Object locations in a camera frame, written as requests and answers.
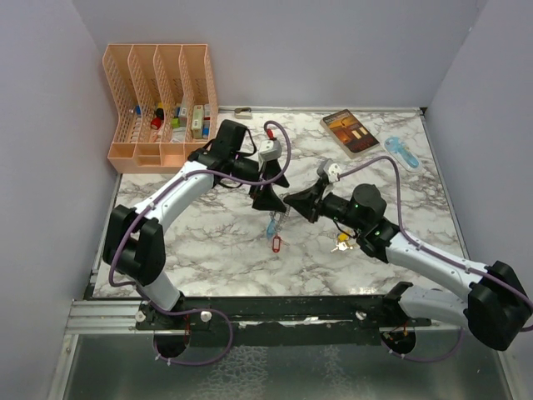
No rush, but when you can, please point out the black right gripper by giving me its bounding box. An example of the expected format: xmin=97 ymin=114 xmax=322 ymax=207
xmin=284 ymin=178 xmax=366 ymax=233

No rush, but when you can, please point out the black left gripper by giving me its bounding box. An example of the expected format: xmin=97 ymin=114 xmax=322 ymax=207
xmin=230 ymin=153 xmax=290 ymax=212

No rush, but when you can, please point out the blue handled key ring organiser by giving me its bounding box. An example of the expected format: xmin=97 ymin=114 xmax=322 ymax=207
xmin=266 ymin=204 xmax=291 ymax=239

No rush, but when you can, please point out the red key tag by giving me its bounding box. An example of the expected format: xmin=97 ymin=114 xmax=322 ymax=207
xmin=271 ymin=234 xmax=282 ymax=253

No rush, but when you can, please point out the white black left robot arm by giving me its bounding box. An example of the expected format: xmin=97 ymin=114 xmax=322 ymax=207
xmin=102 ymin=119 xmax=291 ymax=329

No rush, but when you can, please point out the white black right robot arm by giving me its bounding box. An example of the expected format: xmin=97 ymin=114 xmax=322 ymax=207
xmin=284 ymin=180 xmax=532 ymax=351

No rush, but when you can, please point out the yellow tagged key bunch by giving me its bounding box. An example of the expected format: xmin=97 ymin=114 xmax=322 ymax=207
xmin=330 ymin=232 xmax=354 ymax=253

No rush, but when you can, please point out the small beige clip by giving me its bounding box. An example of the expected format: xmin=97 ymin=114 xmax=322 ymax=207
xmin=233 ymin=107 xmax=252 ymax=120

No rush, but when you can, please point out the orange paperback book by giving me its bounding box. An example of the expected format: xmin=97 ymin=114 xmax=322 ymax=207
xmin=321 ymin=109 xmax=380 ymax=159

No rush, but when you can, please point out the green white box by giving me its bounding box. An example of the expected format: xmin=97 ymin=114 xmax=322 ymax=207
xmin=191 ymin=104 xmax=204 ymax=140

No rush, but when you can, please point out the blue packaged toothbrush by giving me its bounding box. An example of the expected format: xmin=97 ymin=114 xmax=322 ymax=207
xmin=384 ymin=136 xmax=422 ymax=173

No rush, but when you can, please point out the red black small bottle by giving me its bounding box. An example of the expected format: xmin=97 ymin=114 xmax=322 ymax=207
xmin=150 ymin=107 xmax=165 ymax=130

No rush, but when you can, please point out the peach plastic file organiser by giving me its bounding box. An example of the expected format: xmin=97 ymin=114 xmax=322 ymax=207
xmin=102 ymin=43 xmax=218 ymax=174

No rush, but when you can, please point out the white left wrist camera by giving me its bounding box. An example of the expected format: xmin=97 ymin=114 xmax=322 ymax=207
xmin=257 ymin=139 xmax=282 ymax=165

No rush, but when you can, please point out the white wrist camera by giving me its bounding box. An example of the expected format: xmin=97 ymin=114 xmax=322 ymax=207
xmin=257 ymin=139 xmax=282 ymax=165
xmin=316 ymin=158 xmax=342 ymax=183

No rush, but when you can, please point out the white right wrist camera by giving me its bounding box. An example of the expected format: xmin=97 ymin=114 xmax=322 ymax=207
xmin=316 ymin=158 xmax=342 ymax=183

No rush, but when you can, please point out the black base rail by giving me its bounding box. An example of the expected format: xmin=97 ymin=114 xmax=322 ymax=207
xmin=136 ymin=295 xmax=431 ymax=347

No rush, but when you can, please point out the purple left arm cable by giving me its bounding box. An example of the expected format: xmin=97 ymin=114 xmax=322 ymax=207
xmin=108 ymin=119 xmax=292 ymax=368

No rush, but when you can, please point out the aluminium frame rail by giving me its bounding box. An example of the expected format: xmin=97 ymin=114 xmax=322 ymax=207
xmin=66 ymin=297 xmax=507 ymax=334

